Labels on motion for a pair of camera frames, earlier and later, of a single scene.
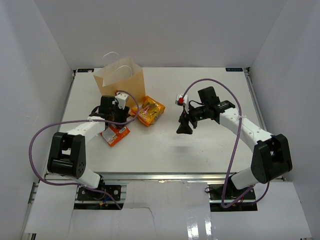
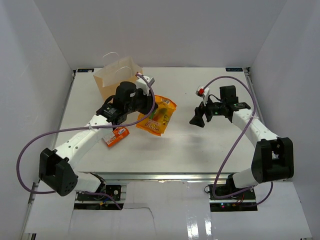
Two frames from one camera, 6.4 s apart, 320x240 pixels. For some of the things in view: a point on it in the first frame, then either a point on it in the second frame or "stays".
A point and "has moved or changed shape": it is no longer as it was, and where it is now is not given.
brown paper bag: x=125 y=74 stays
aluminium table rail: x=165 y=176 stays
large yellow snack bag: x=150 y=111 has moved or changed shape
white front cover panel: x=163 y=210 stays
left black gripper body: x=117 y=113 → x=141 y=103
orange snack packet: x=114 y=133 stays
